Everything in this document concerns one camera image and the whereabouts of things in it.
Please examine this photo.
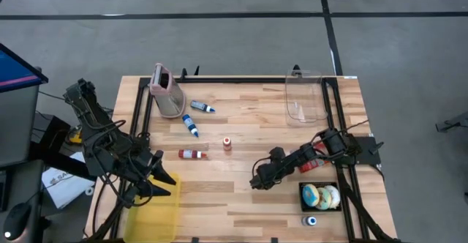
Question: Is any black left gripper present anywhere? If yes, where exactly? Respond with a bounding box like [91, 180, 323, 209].
[121, 149, 178, 209]

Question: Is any red snack packet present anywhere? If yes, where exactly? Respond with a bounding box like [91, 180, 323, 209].
[290, 142, 331, 174]

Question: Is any blue frosted toy donut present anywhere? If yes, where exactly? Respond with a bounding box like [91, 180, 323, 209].
[301, 183, 321, 208]

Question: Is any green frosted toy donut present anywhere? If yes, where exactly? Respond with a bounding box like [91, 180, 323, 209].
[316, 187, 333, 211]

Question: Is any white frosted toy donut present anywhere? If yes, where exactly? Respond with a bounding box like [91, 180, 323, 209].
[324, 184, 341, 209]

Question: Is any yellow plastic bin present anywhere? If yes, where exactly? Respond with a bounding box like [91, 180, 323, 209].
[123, 171, 182, 243]

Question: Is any black square tray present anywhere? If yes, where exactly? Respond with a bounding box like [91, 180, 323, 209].
[298, 181, 343, 213]

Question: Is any clear plastic container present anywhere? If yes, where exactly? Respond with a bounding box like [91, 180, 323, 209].
[284, 69, 329, 128]

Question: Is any white paper sheet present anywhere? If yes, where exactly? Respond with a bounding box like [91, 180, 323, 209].
[41, 151, 97, 210]

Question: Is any yellow tape measure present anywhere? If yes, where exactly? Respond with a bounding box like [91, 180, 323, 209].
[67, 127, 84, 146]

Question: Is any grey desk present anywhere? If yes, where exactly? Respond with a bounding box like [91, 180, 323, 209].
[0, 158, 47, 243]

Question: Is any black computer mouse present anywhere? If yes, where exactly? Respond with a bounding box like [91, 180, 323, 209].
[2, 201, 33, 242]

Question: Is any computer monitor blue screen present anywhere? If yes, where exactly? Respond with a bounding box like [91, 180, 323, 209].
[0, 42, 49, 169]

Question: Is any black stand leg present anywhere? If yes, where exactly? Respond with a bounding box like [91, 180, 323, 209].
[434, 111, 468, 133]

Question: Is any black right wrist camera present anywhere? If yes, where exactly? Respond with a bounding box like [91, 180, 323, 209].
[268, 146, 287, 162]

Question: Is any metal box grater pink handle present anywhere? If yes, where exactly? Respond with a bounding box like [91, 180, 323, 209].
[148, 62, 187, 120]

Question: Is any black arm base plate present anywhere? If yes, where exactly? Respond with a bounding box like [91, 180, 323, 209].
[343, 135, 381, 165]

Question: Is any thin black floor cable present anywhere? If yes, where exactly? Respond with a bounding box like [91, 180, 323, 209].
[38, 90, 70, 103]

